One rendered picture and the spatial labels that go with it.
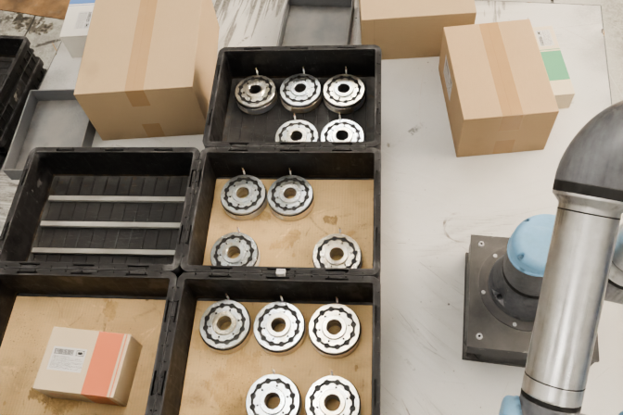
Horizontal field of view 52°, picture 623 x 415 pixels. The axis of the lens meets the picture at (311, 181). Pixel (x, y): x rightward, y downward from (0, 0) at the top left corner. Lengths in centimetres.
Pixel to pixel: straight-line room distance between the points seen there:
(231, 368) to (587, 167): 79
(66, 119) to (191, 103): 43
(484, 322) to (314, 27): 102
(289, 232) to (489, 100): 57
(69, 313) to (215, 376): 35
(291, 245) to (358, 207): 17
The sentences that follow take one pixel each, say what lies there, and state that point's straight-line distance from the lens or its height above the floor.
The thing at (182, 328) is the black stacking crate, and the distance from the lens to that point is 130.
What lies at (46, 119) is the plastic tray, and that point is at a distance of 195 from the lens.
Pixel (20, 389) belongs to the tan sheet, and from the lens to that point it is 146.
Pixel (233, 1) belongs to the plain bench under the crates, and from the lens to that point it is 208.
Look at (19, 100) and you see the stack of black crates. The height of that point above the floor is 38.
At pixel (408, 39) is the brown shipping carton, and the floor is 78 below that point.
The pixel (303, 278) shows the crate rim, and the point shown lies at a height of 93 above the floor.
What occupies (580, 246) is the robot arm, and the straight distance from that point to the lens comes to 85.
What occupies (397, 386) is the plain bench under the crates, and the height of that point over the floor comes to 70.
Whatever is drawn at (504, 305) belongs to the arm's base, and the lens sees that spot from 135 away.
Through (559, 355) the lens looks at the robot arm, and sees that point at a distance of 87.
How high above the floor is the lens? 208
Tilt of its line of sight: 58 degrees down
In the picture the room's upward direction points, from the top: 9 degrees counter-clockwise
